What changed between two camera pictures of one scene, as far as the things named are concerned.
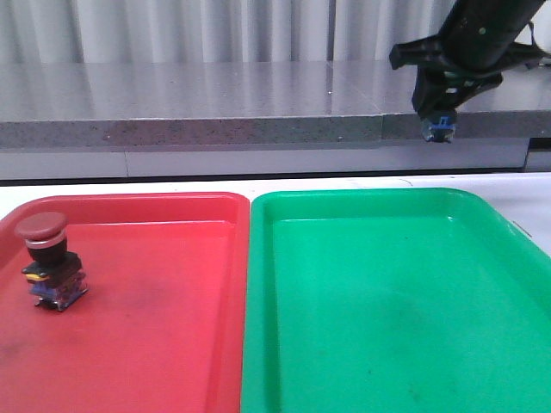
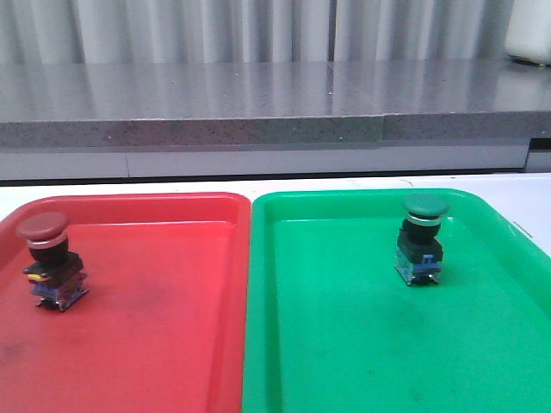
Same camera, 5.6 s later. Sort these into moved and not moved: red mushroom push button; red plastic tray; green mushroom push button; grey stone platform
Moved: green mushroom push button
Not moved: red plastic tray; red mushroom push button; grey stone platform
